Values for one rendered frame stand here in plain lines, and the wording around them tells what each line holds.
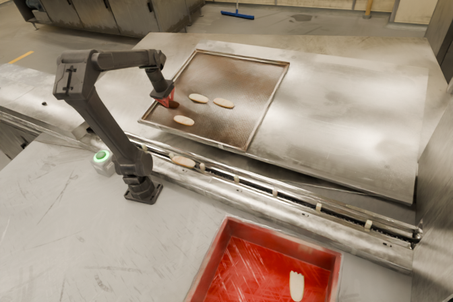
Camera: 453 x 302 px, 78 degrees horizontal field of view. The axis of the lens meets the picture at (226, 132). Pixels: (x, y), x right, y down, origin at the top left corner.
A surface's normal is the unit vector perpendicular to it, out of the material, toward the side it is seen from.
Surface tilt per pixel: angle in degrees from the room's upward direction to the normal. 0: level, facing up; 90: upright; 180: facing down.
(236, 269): 0
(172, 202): 0
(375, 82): 10
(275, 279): 0
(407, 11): 90
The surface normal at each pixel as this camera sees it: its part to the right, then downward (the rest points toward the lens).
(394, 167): -0.19, -0.60
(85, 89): 0.99, 0.00
